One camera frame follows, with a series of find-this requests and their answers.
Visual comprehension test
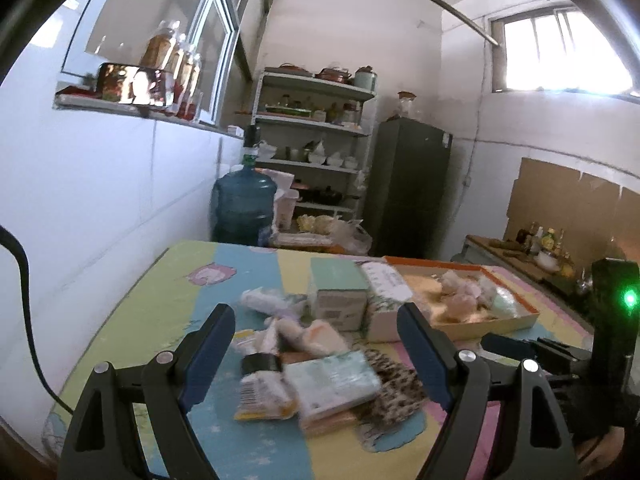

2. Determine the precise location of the green tissue pack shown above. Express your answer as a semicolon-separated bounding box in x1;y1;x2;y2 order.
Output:
283;351;382;422

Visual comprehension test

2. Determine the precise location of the leopard print fabric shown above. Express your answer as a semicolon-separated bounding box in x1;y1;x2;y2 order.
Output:
352;349;426;430

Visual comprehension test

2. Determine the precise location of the white fluffy plush toy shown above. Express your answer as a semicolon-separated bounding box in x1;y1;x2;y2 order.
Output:
477;276;518;318

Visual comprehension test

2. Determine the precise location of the colourful cartoon table mat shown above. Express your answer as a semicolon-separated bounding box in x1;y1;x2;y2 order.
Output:
41;238;597;480

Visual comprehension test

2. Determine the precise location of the white teddy bear plush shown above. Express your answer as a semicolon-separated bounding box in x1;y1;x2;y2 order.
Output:
439;271;482;323

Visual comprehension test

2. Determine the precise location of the orange rimmed cardboard tray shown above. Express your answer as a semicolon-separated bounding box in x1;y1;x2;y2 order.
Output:
385;256;539;341

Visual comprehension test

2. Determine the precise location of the metal kettle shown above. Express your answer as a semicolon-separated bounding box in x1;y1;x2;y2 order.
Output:
574;268;593;297

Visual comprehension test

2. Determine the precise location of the yellow barcode packet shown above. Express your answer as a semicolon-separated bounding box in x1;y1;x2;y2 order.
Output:
234;370;297;420

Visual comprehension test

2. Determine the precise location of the wooden cutting board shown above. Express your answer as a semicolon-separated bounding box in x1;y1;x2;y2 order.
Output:
461;235;551;284

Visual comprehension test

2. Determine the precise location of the white bowl on counter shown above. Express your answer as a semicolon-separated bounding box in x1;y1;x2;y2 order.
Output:
534;250;560;273

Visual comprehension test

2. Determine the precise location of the floral secret garden box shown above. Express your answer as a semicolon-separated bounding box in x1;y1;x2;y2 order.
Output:
360;261;413;344

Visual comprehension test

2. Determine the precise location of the mint green box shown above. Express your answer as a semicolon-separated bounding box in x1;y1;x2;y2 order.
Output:
307;257;369;332

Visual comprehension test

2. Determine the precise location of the clear plastic bag with food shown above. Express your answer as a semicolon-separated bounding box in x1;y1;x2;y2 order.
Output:
295;214;372;256

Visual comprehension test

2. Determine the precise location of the blue water jug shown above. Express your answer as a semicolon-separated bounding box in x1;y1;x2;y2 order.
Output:
210;125;277;247

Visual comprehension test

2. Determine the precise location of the black refrigerator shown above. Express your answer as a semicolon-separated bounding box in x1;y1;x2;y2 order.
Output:
362;117;452;259

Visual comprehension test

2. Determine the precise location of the white plastic bin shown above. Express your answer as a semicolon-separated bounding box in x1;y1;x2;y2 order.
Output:
276;188;299;231

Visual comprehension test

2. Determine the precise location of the smartphone on window sill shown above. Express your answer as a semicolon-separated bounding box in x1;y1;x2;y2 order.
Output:
96;63;175;108

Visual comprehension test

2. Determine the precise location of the glass jar on refrigerator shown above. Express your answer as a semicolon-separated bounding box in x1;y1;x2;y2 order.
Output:
396;91;416;118

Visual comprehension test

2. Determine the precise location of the white metal shelf rack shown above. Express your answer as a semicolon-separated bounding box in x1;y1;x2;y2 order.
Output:
250;67;376;219

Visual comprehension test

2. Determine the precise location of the black cable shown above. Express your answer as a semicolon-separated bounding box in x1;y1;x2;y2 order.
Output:
0;224;75;417

